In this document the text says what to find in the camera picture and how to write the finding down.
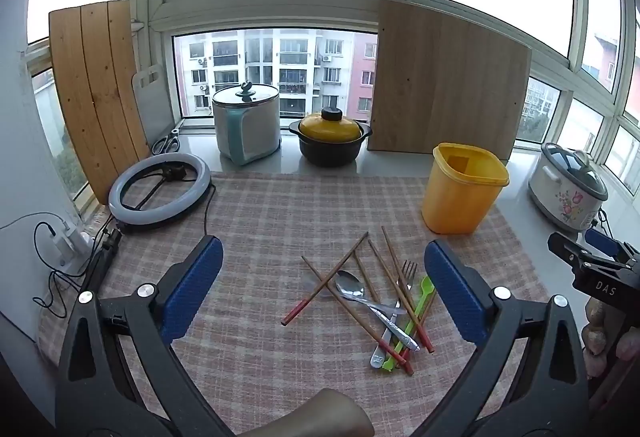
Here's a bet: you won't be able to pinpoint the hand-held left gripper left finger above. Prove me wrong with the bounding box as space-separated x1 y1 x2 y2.
55 234 236 437

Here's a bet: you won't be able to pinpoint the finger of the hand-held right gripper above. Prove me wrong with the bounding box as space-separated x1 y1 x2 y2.
585 227 640 263
547 232 601 270

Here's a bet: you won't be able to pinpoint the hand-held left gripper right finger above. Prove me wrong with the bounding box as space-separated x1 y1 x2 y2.
407 238 591 437

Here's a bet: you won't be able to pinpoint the green plastic spoon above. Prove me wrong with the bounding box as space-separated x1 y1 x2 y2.
382 275 436 371

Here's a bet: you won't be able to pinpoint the yellow plastic container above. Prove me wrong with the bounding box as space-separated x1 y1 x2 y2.
421 143 510 235

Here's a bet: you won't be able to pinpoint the metal spoon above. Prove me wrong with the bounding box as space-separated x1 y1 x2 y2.
335 269 421 352

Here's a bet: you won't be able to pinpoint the metal fork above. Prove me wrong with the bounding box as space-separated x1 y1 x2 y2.
369 260 419 369

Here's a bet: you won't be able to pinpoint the person's right hand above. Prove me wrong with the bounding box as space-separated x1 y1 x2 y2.
582 299 640 378

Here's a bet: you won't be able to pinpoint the floral white rice cooker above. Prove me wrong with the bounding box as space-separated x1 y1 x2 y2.
528 142 609 232

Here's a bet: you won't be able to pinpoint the plaid cloth mat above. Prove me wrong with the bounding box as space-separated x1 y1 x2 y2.
37 171 551 437

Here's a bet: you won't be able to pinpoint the white power strip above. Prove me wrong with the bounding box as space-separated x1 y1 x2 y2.
47 222 96 268

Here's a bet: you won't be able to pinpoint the white teal electric pot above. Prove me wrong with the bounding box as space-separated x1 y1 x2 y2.
211 82 282 166

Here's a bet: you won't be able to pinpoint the tan rounded blurred object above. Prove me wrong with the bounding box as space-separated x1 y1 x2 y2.
260 387 376 437

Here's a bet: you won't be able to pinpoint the white plastic cutting board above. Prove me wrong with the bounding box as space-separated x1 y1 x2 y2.
131 64 176 153

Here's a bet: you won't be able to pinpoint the black clay pot yellow lid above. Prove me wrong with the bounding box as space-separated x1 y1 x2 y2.
288 107 373 167

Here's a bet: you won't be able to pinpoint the large light wooden board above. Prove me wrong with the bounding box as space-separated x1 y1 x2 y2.
367 0 532 162

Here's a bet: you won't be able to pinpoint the pine plank board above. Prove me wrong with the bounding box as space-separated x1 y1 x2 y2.
48 0 151 205

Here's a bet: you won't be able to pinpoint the apartment buildings outside window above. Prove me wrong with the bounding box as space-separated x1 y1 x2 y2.
175 30 378 118

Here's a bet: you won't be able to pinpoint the black ring light stand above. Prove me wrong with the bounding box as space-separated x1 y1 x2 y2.
82 227 123 298

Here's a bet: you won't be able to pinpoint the white ring light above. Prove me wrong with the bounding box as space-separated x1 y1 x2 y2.
108 153 213 235

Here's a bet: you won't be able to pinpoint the black handled scissors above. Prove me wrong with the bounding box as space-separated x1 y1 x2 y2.
151 128 183 155

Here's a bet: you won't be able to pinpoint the black power cable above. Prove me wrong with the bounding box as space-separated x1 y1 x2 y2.
32 221 71 319

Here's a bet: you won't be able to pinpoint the white window frame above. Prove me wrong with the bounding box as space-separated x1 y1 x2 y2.
20 0 640 198

